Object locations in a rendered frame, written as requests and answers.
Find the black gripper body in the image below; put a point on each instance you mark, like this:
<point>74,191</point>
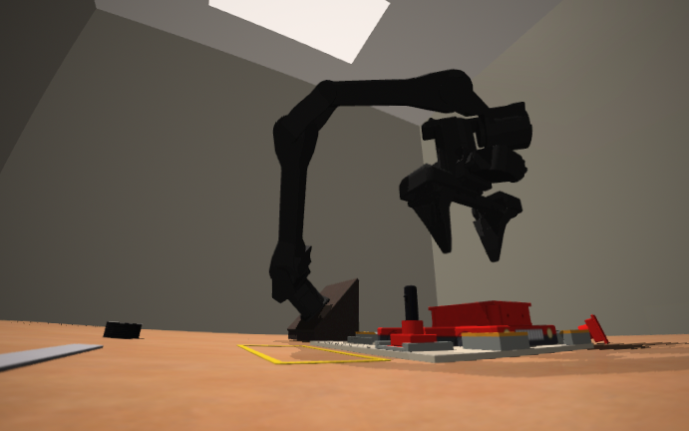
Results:
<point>468,190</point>

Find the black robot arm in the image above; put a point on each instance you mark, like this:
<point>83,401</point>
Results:
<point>499,130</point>

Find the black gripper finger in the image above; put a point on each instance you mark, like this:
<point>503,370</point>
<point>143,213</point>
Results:
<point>491,230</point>
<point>433,208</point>

